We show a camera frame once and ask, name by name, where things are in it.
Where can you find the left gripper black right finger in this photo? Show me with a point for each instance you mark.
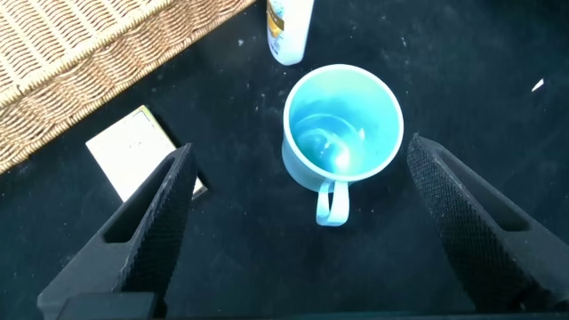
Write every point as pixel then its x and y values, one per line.
pixel 480 249

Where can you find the small white scrap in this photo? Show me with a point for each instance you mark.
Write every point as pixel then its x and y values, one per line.
pixel 538 85

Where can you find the playing card box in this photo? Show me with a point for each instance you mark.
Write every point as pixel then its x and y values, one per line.
pixel 129 151

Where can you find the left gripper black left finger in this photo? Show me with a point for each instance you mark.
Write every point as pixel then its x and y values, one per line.
pixel 155 231

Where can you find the white bottle with blue cap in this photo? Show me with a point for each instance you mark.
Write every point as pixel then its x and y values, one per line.
pixel 289 35

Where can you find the teal plastic mug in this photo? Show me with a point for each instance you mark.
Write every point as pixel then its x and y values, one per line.
pixel 342 129

